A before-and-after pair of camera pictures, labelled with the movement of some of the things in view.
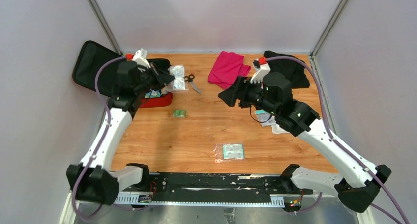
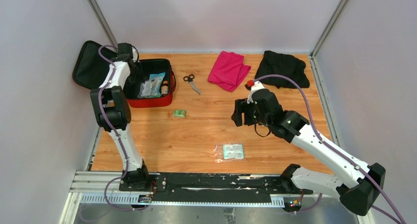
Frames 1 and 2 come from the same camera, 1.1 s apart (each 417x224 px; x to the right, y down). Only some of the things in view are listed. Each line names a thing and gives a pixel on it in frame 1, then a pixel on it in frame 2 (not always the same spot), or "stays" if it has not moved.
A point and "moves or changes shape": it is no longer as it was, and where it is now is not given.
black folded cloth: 292,70 stays
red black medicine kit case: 91,56 stays
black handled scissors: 190,78 stays
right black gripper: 240,90 -> 241,105
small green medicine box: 179,113 stays
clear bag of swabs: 179,84 moves or changes shape
